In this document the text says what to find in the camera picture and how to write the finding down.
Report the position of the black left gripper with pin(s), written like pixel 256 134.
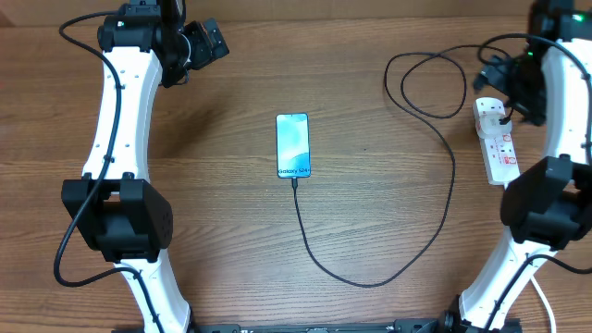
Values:
pixel 206 52

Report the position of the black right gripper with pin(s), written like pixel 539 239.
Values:
pixel 534 107

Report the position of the blue Galaxy smartphone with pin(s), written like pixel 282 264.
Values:
pixel 293 146

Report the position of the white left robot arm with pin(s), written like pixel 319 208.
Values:
pixel 144 46

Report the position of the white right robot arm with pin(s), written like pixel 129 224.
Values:
pixel 549 205

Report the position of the white charger plug adapter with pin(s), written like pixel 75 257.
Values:
pixel 492 126

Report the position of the white power strip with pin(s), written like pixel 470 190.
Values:
pixel 498 153

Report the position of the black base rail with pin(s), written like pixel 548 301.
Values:
pixel 398 326

